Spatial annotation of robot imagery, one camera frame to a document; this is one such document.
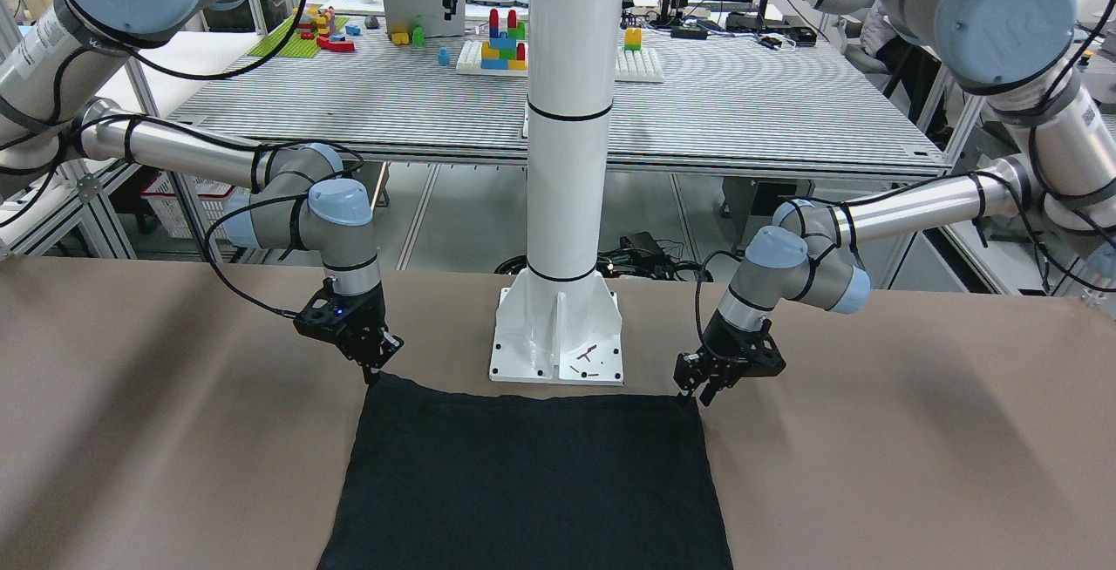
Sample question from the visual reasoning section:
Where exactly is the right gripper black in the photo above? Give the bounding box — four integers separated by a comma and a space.
336, 287, 405, 386

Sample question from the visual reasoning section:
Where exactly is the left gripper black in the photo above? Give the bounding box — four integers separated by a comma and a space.
673, 313, 742, 407

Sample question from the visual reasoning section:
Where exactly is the black printed t-shirt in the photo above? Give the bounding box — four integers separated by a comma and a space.
318, 374, 733, 569

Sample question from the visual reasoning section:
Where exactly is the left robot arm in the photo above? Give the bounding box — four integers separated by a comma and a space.
673, 0, 1113, 404

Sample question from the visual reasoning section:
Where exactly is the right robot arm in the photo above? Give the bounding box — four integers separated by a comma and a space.
3, 0, 403, 384

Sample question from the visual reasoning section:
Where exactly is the white plastic basket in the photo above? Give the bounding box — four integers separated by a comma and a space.
140, 172, 250, 239

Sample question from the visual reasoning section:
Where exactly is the white block tray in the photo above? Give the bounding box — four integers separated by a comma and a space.
455, 37, 529, 77

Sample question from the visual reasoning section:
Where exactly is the green lego baseplate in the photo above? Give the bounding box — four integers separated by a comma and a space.
248, 10, 357, 58

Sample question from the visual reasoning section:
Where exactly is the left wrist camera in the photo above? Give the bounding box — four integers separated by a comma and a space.
733, 317, 786, 377

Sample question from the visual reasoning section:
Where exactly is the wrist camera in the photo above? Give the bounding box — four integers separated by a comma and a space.
733, 317, 786, 377
292, 284, 348, 345

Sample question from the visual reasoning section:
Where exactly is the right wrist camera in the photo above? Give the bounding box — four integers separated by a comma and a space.
292, 284, 348, 345

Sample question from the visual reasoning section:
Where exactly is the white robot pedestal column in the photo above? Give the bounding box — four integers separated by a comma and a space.
487, 0, 624, 386

